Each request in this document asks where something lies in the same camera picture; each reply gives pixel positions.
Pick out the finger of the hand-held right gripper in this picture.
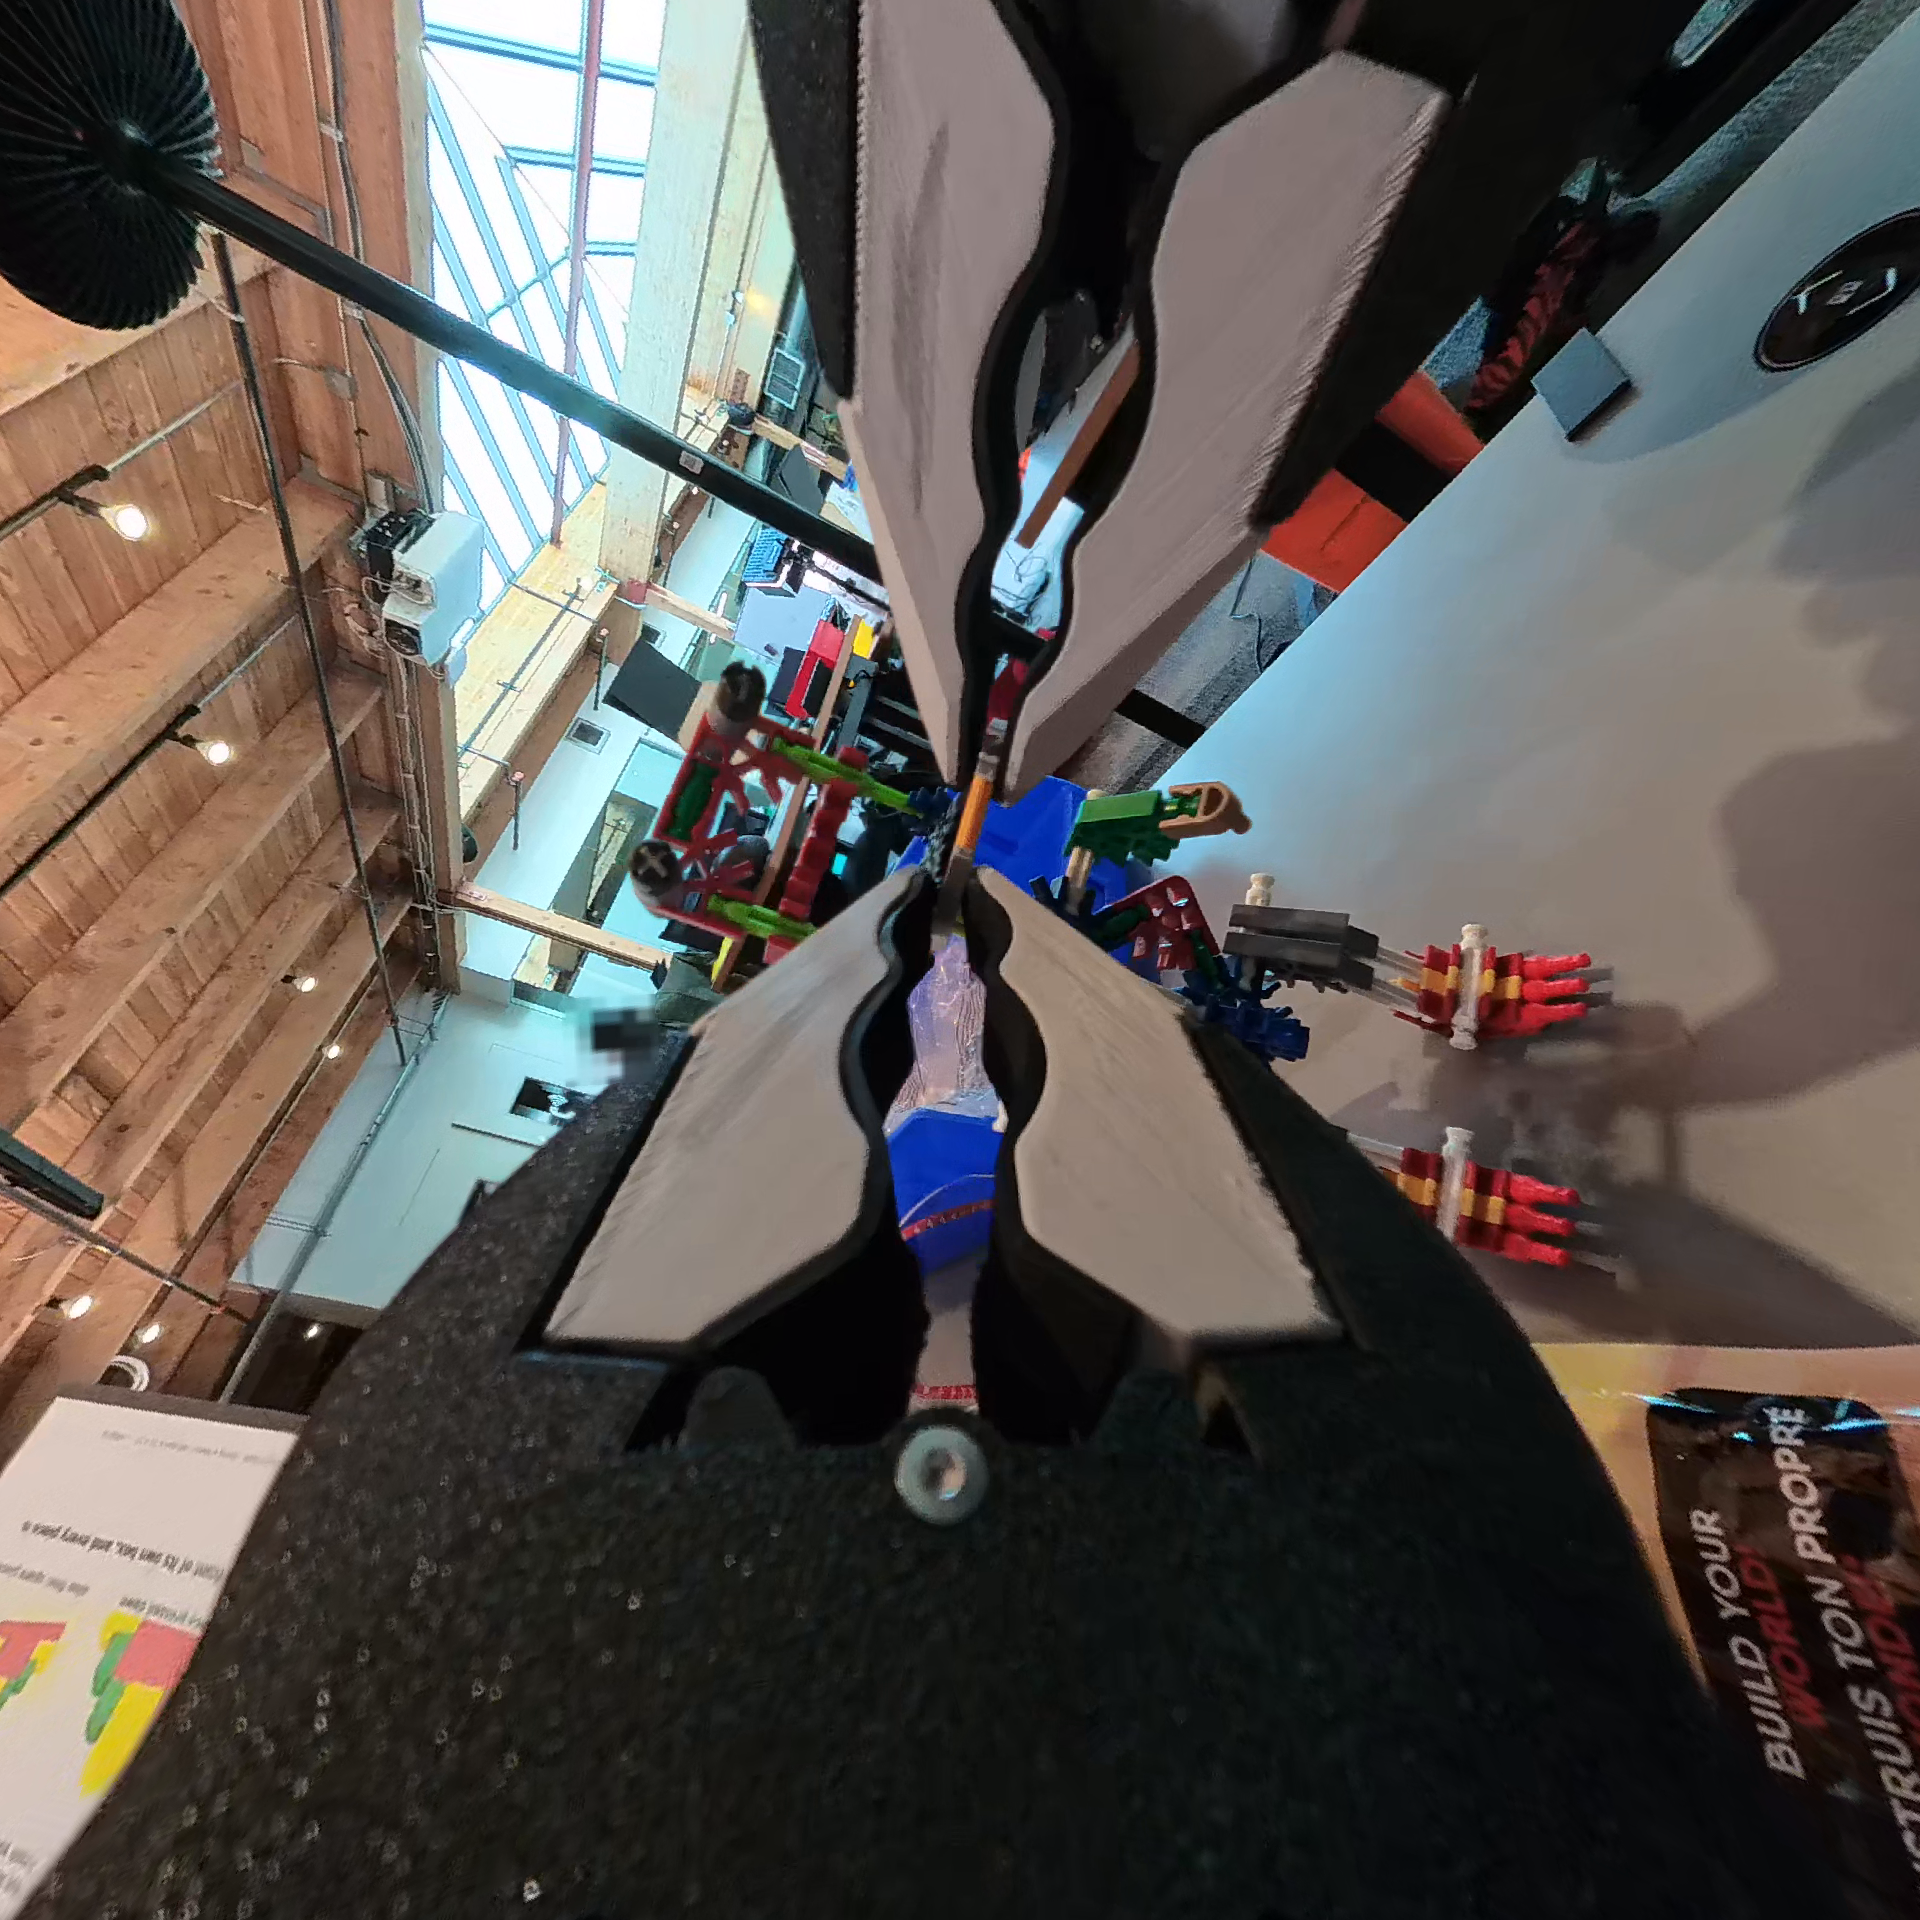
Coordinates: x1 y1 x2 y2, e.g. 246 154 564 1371
996 52 1454 800
838 0 1074 789

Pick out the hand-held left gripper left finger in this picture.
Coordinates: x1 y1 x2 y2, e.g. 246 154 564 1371
541 867 939 1356

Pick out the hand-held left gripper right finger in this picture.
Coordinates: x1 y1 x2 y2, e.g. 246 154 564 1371
963 872 1342 1356

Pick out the colourful construction toy model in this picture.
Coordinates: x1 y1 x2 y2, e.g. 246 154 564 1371
628 660 1618 1279

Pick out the blue storage bin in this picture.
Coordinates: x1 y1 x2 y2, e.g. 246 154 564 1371
882 771 1149 1279

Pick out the clear plastic bag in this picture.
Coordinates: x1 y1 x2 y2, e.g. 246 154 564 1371
899 951 998 1117

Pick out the small grey square block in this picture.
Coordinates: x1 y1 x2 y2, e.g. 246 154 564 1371
1532 329 1633 438

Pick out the black round puck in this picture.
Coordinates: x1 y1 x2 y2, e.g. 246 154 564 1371
1754 209 1920 377

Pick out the glass skylight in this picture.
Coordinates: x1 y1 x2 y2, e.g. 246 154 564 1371
420 0 672 592

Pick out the white instruction sheet board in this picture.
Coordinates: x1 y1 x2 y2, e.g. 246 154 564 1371
0 1394 300 1920

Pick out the printed toy packaging bag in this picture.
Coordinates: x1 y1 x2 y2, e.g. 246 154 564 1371
1545 1340 1920 1920

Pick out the row of ceiling spotlights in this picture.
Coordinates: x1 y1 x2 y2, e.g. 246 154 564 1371
51 487 325 1353

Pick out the white wall-mounted box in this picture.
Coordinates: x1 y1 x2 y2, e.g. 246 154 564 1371
350 508 488 671

